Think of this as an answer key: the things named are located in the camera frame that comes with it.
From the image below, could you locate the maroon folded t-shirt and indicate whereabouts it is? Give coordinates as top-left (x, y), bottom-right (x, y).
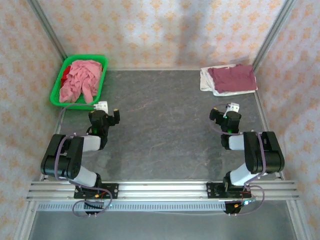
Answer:
top-left (207, 64), bottom-right (258, 93)

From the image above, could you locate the grey slotted cable duct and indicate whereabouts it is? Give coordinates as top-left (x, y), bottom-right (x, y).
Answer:
top-left (37, 201), bottom-right (227, 213)

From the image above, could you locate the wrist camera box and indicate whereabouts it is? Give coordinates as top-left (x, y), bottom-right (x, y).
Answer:
top-left (96, 101), bottom-right (110, 113)
top-left (224, 102), bottom-right (240, 114)

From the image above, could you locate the pink t-shirt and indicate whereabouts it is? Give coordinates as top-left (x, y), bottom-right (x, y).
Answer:
top-left (59, 59), bottom-right (104, 104)

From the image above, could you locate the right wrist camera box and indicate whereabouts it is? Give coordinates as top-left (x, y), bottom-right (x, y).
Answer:
top-left (224, 102), bottom-right (240, 114)

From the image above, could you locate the green plastic basket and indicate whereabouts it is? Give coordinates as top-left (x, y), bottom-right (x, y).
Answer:
top-left (49, 54), bottom-right (110, 111)

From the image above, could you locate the red t-shirt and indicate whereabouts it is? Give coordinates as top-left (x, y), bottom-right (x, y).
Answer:
top-left (61, 65), bottom-right (72, 82)

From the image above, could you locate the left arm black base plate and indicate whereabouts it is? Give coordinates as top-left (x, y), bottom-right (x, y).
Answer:
top-left (73, 183), bottom-right (119, 200)

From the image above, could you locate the aluminium mounting rail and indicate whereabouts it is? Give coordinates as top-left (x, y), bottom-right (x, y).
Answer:
top-left (26, 180), bottom-right (300, 201)

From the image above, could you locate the white folded t-shirt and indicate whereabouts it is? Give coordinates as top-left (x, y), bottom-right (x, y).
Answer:
top-left (199, 63), bottom-right (256, 97)

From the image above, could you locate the aluminium frame cross bar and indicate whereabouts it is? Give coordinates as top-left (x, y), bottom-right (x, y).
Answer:
top-left (106, 66), bottom-right (254, 72)

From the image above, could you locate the aluminium frame post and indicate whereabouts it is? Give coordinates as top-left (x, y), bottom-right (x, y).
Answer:
top-left (27, 0), bottom-right (68, 62)
top-left (251, 0), bottom-right (296, 72)

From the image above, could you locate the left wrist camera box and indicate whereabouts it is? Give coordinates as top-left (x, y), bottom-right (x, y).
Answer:
top-left (96, 101), bottom-right (110, 113)

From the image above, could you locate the small circuit board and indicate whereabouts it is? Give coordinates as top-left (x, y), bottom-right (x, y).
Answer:
top-left (239, 197), bottom-right (257, 207)

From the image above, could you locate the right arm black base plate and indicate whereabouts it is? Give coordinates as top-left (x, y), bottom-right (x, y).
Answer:
top-left (206, 181), bottom-right (251, 200)

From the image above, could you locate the aluminium table side rail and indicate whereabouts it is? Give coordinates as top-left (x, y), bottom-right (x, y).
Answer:
top-left (253, 91), bottom-right (313, 240)
top-left (13, 109), bottom-right (66, 240)

